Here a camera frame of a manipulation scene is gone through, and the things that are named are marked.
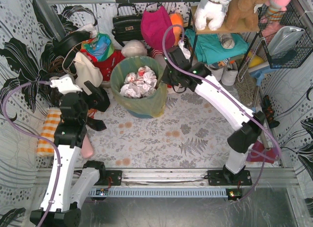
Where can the black handbag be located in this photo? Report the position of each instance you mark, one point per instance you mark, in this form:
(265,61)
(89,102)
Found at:
(127,28)

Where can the silver pouch in basket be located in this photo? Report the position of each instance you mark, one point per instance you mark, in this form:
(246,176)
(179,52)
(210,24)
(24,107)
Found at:
(284,39)

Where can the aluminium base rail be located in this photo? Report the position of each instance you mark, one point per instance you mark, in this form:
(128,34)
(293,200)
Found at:
(182,183)

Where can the colorful printed cloth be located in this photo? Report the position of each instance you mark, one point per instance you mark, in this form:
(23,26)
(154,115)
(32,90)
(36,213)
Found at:
(98,49)

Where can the beige chenille mop head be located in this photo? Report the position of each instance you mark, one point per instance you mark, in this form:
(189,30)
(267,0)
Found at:
(245,86)

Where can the orange plush toy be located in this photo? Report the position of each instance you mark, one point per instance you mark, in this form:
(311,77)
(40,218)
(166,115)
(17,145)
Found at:
(176,18)

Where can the striped colourful sock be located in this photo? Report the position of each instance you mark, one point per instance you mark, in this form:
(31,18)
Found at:
(258,153)

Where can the brown teddy bear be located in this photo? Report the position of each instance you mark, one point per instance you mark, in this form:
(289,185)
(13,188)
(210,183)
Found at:
(245,10)

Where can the magenta cloth bag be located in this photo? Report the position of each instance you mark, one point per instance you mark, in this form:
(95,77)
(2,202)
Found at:
(153,26)

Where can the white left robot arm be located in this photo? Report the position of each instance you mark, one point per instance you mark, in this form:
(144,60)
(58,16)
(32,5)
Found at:
(61,206)

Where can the pink plush toy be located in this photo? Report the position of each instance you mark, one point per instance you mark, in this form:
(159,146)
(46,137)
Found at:
(276,9)

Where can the crumpled paper trash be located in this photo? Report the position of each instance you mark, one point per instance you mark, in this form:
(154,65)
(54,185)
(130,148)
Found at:
(140,84)

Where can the orange checkered towel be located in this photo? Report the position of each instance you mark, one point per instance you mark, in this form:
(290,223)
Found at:
(53,118)

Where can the black wire basket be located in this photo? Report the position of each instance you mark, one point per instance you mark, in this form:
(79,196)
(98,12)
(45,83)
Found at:
(294,57)

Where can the white sneaker right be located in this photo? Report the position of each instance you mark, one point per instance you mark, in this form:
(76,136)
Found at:
(229,74)

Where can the white fluffy plush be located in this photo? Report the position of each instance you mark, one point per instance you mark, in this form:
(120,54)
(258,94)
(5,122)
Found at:
(134,48)

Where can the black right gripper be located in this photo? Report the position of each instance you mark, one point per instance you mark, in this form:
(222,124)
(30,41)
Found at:
(167,78)

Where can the white plush dog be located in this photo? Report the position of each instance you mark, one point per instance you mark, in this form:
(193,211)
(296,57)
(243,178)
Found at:
(211,14)

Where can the cream canvas tote bag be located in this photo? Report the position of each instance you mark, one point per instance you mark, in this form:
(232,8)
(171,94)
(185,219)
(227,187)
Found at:
(86,71)

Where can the teal folded cloth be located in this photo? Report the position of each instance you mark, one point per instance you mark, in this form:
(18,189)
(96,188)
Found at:
(209,49)

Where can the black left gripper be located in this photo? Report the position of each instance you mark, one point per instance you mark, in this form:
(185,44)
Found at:
(91,105)

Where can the white sneaker left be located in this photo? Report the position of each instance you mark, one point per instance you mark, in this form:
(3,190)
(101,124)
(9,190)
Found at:
(216,72)

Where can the wooden shelf rack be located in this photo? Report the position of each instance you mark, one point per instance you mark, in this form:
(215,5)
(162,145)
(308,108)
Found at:
(241,28)

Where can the teal trash bin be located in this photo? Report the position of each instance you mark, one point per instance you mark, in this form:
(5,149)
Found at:
(136,85)

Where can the yellow trash bag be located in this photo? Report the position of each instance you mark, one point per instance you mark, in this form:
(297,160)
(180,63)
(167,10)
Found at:
(150,106)

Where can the white sneaker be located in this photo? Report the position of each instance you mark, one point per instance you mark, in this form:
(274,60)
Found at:
(216,72)
(229,74)

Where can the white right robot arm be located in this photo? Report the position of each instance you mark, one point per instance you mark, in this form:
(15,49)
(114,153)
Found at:
(245,123)

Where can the black round hat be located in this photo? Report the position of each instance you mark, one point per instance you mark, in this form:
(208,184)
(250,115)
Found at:
(62,47)

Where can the pink cylinder case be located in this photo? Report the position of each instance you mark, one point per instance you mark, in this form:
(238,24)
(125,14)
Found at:
(87,149)

